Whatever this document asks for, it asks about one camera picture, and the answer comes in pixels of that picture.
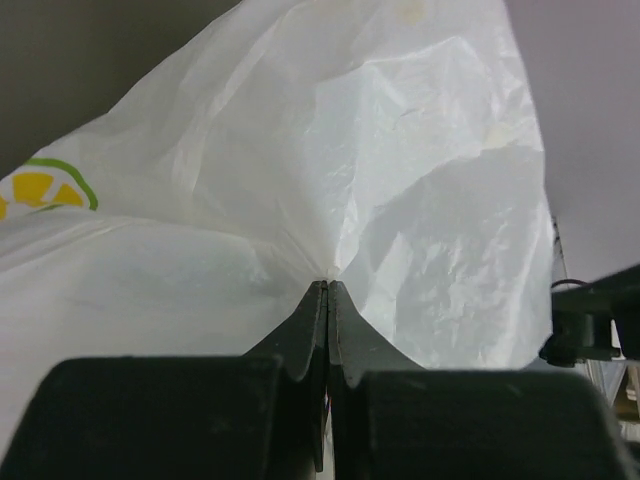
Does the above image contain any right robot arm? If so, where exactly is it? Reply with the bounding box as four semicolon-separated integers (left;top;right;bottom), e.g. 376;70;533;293
539;265;639;368

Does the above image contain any white plastic bag with fruit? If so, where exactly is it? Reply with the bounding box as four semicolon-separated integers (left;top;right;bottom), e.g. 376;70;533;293
1;1;553;442

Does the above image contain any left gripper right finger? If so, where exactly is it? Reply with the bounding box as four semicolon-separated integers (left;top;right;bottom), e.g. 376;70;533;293
327;282;639;479

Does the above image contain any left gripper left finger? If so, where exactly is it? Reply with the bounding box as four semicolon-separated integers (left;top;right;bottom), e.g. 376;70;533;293
1;282;328;479

